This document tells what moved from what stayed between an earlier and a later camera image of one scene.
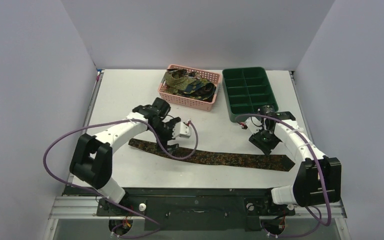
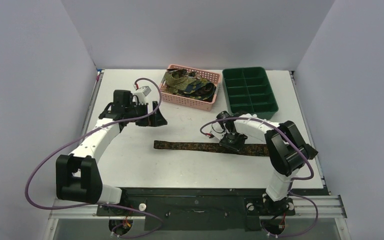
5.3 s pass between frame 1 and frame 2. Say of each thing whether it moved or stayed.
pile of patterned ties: stayed
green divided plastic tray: stayed
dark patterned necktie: moved
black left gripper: moved
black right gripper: moved
